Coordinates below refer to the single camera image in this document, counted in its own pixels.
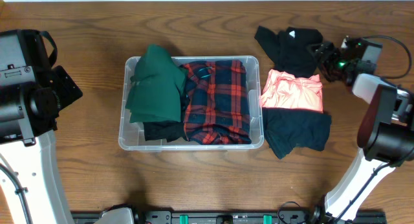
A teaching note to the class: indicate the clear plastic storage bin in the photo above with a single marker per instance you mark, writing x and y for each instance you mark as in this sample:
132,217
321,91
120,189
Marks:
131,135

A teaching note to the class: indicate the salmon pink garment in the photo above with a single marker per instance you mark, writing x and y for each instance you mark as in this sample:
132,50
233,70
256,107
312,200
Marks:
284,90

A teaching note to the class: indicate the black mounting rail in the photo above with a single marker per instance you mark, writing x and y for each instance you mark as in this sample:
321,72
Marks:
129,214

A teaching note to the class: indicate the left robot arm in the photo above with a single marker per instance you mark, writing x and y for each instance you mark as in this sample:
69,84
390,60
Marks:
33,92

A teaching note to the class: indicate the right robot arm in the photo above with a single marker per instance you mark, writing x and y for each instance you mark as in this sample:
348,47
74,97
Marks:
385,136

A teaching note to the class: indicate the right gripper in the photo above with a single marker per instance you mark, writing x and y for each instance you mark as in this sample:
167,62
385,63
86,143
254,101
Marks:
331,51

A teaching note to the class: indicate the red navy plaid shirt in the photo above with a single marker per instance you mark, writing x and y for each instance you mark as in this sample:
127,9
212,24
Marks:
218,108

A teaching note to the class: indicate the dark green garment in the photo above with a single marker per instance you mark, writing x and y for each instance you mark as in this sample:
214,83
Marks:
157,87

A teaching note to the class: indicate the black garment with white tag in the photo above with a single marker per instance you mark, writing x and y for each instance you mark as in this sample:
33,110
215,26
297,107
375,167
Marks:
288,49

